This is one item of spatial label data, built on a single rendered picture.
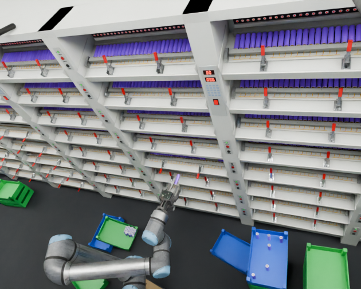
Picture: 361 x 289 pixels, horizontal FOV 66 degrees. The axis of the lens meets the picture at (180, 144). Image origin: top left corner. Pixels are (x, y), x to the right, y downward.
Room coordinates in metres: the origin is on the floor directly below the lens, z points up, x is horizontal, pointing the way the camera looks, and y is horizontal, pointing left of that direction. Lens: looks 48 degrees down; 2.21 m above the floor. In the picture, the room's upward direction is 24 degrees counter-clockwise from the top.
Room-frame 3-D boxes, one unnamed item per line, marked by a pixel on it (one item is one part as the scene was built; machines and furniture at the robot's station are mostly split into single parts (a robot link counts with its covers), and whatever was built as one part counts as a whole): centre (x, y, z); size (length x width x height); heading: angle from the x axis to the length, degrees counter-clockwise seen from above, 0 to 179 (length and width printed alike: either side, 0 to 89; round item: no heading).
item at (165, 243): (0.72, 0.33, 0.74); 0.12 x 0.09 x 0.12; 166
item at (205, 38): (0.98, -0.28, 0.89); 0.20 x 0.09 x 1.77; 143
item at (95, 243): (1.36, 0.93, 0.04); 0.30 x 0.20 x 0.08; 143
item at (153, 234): (0.73, 0.32, 0.85); 0.12 x 0.09 x 0.10; 138
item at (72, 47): (1.41, 0.27, 0.89); 0.20 x 0.09 x 1.77; 143
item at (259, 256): (0.47, -0.19, 0.52); 0.30 x 0.20 x 0.08; 146
